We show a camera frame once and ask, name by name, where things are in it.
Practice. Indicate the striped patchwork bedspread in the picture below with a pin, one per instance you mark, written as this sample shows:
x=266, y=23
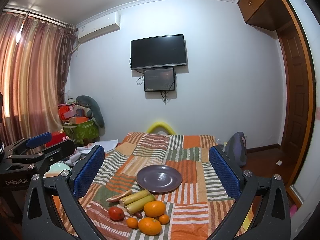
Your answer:
x=176, y=169

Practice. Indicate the red tomato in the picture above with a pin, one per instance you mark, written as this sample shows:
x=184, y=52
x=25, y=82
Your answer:
x=116, y=213

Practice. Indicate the large orange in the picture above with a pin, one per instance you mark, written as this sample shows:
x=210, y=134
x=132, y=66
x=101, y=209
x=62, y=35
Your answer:
x=150, y=226
x=154, y=208

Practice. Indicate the grey shark plush toy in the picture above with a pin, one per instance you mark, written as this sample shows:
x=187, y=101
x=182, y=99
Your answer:
x=94, y=111

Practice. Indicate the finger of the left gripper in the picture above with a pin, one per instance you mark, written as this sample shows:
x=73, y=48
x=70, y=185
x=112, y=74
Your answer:
x=52, y=155
x=37, y=139

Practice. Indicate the sugarcane piece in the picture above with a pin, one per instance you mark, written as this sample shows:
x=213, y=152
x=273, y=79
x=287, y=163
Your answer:
x=138, y=205
x=133, y=197

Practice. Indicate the red gift box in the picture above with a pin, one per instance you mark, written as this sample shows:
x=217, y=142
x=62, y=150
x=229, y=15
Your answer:
x=57, y=137

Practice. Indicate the striped pink curtain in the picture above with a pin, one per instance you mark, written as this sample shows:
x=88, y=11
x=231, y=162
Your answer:
x=35, y=61

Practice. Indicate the dark red jujube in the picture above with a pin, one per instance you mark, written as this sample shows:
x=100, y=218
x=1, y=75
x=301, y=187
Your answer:
x=139, y=215

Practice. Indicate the purple ceramic plate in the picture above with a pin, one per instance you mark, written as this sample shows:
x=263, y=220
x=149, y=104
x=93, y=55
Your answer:
x=159, y=178

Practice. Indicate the green storage box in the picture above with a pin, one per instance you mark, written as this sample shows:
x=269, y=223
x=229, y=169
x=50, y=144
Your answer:
x=82, y=133

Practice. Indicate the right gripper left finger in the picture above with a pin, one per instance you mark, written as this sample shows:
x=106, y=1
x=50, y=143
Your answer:
x=41, y=219

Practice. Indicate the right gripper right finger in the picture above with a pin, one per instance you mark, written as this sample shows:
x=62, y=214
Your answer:
x=272, y=218

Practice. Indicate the wooden overhead cabinet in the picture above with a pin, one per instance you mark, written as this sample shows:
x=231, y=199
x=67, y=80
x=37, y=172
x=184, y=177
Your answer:
x=267, y=14

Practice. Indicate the orange box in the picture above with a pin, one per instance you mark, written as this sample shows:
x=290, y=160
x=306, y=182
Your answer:
x=78, y=120

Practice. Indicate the white air conditioner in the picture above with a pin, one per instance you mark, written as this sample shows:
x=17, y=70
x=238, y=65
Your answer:
x=101, y=26

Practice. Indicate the wall mounted black television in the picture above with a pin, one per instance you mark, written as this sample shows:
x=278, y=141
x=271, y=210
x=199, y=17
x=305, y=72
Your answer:
x=158, y=51

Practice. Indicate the small tangerine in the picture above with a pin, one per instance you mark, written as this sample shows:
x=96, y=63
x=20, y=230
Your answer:
x=164, y=219
x=132, y=223

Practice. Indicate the peeled pomelo segment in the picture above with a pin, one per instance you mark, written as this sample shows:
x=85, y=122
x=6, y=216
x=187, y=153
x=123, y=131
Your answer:
x=116, y=198

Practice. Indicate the small black wall monitor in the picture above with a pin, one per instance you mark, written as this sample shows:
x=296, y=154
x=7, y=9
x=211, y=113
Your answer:
x=159, y=80

